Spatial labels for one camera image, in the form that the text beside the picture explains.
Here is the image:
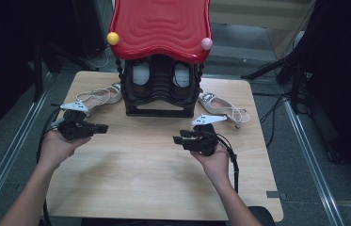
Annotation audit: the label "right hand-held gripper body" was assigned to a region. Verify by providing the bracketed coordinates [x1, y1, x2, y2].
[190, 113, 229, 157]

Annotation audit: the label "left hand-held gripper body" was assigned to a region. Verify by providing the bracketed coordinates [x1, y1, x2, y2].
[56, 101, 98, 141]

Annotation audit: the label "white strappy sandal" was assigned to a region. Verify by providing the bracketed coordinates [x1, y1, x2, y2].
[74, 82, 123, 112]
[198, 91, 251, 129]

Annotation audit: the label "black leather shoe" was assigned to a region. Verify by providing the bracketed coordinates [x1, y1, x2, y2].
[170, 60, 195, 99]
[128, 58, 154, 99]

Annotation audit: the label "red and black shoe rack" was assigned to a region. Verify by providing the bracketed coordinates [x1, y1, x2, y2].
[106, 0, 214, 119]

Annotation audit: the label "person's right hand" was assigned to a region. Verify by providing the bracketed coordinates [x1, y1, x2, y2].
[190, 146, 231, 187]

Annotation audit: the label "person's left hand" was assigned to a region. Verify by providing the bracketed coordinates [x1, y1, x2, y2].
[39, 129, 92, 170]

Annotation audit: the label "grey tape strip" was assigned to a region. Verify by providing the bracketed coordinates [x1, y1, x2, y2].
[265, 190, 288, 201]

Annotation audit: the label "black curtain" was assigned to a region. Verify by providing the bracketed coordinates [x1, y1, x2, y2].
[0, 0, 105, 148]
[284, 0, 351, 197]

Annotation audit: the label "black tripod stand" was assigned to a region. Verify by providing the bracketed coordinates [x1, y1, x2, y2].
[240, 53, 311, 115]

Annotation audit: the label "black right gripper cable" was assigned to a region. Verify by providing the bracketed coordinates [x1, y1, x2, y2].
[215, 133, 240, 194]

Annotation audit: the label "white floor cable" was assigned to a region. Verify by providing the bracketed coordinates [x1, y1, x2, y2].
[84, 46, 112, 71]

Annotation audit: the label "black floor cables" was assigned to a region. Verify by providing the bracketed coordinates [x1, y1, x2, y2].
[258, 92, 294, 149]

